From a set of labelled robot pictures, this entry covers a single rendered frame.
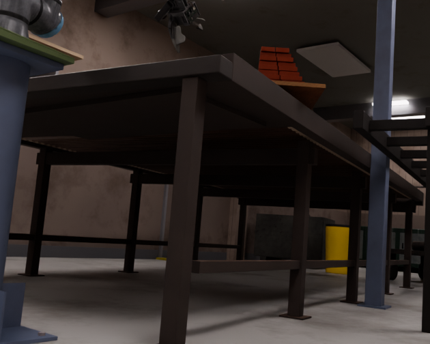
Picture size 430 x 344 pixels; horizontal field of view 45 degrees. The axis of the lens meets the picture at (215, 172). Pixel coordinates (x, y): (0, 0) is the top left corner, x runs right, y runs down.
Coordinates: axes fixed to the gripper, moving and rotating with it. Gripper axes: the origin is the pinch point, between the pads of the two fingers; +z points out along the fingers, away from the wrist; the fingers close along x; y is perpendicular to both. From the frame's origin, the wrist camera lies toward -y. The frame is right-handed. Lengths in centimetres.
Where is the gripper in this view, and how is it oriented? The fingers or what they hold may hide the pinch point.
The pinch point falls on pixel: (189, 41)
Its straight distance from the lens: 194.5
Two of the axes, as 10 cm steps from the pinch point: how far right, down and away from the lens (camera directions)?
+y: 7.6, 1.5, -6.4
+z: 3.6, 7.1, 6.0
